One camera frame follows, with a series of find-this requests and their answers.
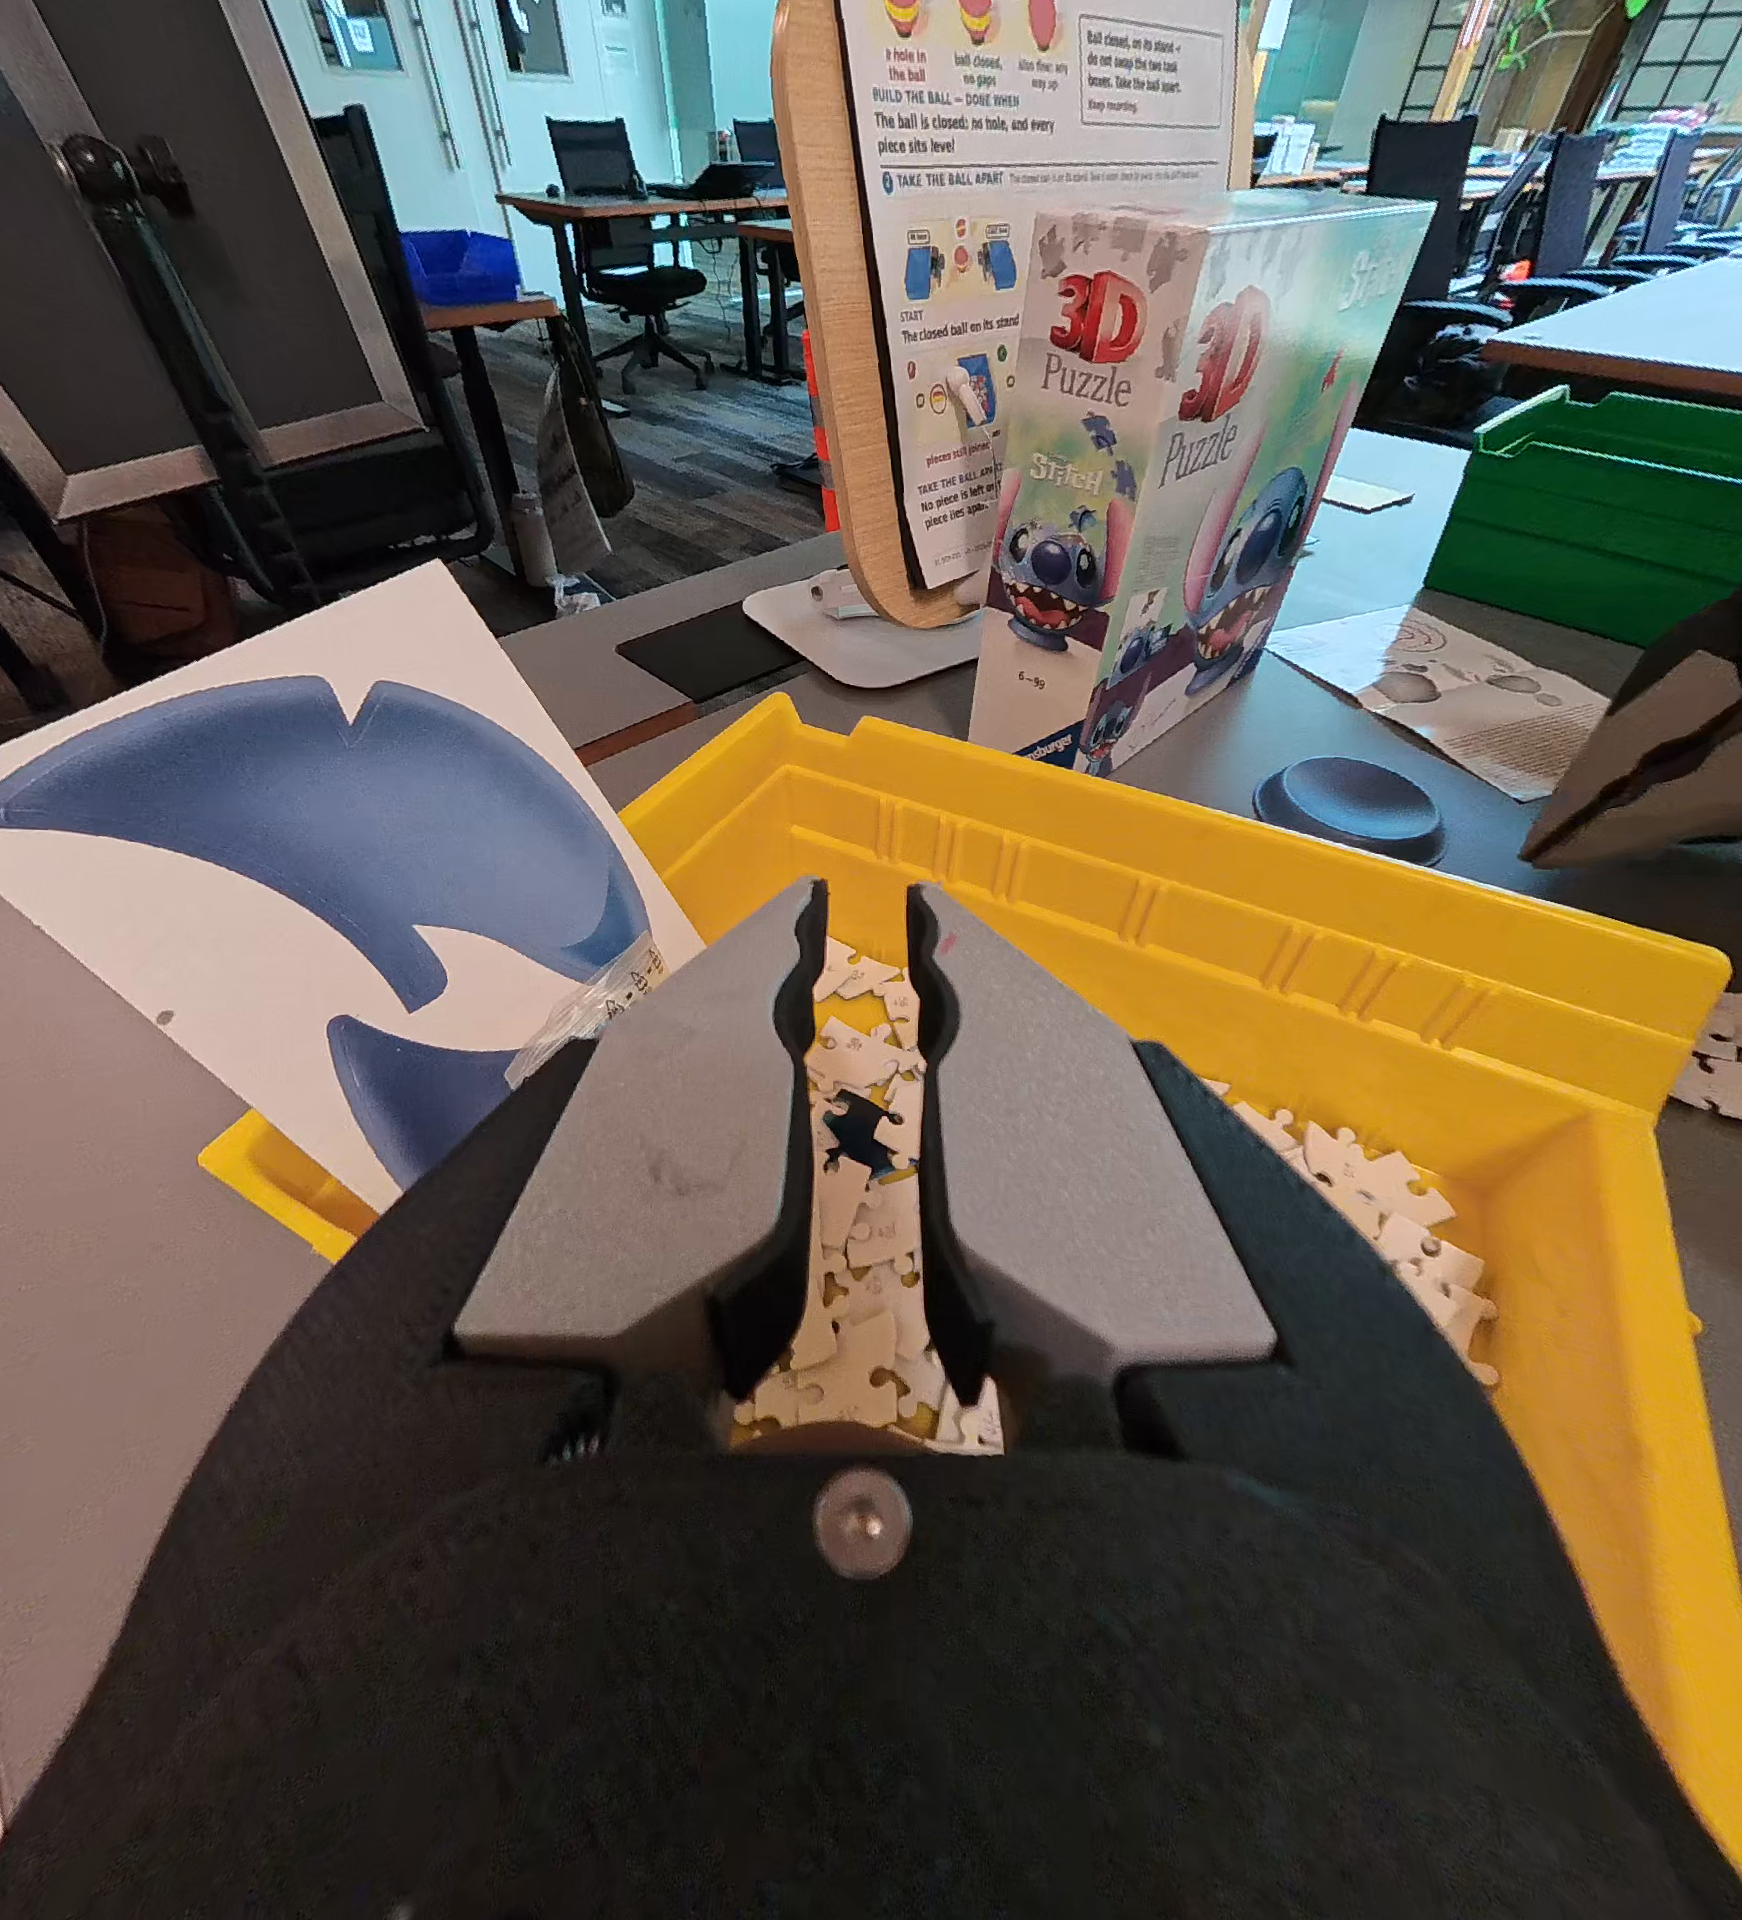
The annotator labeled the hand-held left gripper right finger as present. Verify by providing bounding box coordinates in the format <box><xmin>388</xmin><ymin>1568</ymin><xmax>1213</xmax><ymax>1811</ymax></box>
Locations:
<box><xmin>904</xmin><ymin>884</ymin><xmax>1281</xmax><ymax>1405</ymax></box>

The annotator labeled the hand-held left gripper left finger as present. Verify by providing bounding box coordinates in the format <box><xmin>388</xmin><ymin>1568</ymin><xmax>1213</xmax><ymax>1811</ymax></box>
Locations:
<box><xmin>454</xmin><ymin>881</ymin><xmax>830</xmax><ymax>1401</ymax></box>

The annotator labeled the pile of white puzzle pieces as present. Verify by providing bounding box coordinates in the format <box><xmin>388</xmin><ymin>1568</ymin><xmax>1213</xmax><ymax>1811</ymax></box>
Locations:
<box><xmin>728</xmin><ymin>937</ymin><xmax>1500</xmax><ymax>1456</ymax></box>

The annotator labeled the yellow plastic bin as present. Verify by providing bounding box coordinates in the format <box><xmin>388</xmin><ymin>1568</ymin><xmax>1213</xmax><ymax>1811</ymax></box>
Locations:
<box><xmin>199</xmin><ymin>693</ymin><xmax>1742</xmax><ymax>1920</ymax></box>

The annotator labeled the black jointed mount arm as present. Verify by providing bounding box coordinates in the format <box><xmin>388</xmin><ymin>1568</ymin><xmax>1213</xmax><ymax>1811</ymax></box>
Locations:
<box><xmin>53</xmin><ymin>133</ymin><xmax>317</xmax><ymax>603</ymax></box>

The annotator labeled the blue round puzzle stand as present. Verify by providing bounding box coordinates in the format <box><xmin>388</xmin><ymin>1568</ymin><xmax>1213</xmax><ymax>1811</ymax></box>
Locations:
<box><xmin>1251</xmin><ymin>756</ymin><xmax>1448</xmax><ymax>868</ymax></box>

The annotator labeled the puzzle bag with blue picture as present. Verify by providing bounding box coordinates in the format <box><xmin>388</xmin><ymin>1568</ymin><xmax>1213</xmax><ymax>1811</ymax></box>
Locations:
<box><xmin>0</xmin><ymin>560</ymin><xmax>704</xmax><ymax>1214</ymax></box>

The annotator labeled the cartoon printed puzzle box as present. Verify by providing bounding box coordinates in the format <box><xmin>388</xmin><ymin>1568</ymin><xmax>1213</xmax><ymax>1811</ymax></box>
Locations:
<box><xmin>965</xmin><ymin>193</ymin><xmax>1439</xmax><ymax>778</ymax></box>

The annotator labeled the green plastic bin stack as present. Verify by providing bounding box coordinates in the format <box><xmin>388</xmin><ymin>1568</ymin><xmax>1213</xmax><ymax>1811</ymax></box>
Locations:
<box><xmin>1423</xmin><ymin>386</ymin><xmax>1742</xmax><ymax>650</ymax></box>

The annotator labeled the printed paper leaflet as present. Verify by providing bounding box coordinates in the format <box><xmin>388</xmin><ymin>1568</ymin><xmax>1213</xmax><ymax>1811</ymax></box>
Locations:
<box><xmin>1264</xmin><ymin>604</ymin><xmax>1616</xmax><ymax>801</ymax></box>

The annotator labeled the grey top desk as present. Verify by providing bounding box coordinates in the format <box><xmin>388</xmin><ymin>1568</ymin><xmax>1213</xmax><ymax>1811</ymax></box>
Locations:
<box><xmin>1482</xmin><ymin>224</ymin><xmax>1742</xmax><ymax>418</ymax></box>

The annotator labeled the black office chair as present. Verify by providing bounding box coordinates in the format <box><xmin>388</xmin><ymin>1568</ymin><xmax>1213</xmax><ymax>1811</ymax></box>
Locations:
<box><xmin>545</xmin><ymin>116</ymin><xmax>715</xmax><ymax>395</ymax></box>
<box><xmin>1359</xmin><ymin>112</ymin><xmax>1518</xmax><ymax>438</ymax></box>

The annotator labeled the black flat mat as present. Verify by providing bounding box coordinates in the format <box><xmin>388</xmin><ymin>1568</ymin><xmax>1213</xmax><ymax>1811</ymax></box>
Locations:
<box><xmin>615</xmin><ymin>609</ymin><xmax>813</xmax><ymax>703</ymax></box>

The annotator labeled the hanging clear plastic bag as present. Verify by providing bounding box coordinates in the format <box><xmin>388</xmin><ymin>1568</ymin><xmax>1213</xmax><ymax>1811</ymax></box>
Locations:
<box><xmin>534</xmin><ymin>322</ymin><xmax>636</xmax><ymax>572</ymax></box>

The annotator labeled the wooden board with instruction sheet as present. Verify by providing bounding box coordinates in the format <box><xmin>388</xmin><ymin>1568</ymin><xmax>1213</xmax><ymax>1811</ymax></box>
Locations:
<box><xmin>743</xmin><ymin>0</ymin><xmax>1254</xmax><ymax>693</ymax></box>

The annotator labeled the wooden top side desk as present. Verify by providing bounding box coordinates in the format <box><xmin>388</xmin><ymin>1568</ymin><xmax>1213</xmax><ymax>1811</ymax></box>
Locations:
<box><xmin>414</xmin><ymin>293</ymin><xmax>568</xmax><ymax>580</ymax></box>

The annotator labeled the blue plastic bin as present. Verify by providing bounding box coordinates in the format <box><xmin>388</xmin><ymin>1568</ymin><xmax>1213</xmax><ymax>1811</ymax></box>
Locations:
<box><xmin>403</xmin><ymin>229</ymin><xmax>523</xmax><ymax>306</ymax></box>

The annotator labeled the wooden edged office desk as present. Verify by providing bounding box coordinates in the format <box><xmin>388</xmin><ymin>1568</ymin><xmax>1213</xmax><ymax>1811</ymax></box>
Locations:
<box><xmin>496</xmin><ymin>183</ymin><xmax>801</xmax><ymax>389</ymax></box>

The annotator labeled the grey framed panel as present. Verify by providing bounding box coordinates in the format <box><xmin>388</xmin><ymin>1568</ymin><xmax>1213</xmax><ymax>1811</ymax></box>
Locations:
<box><xmin>0</xmin><ymin>0</ymin><xmax>430</xmax><ymax>519</ymax></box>

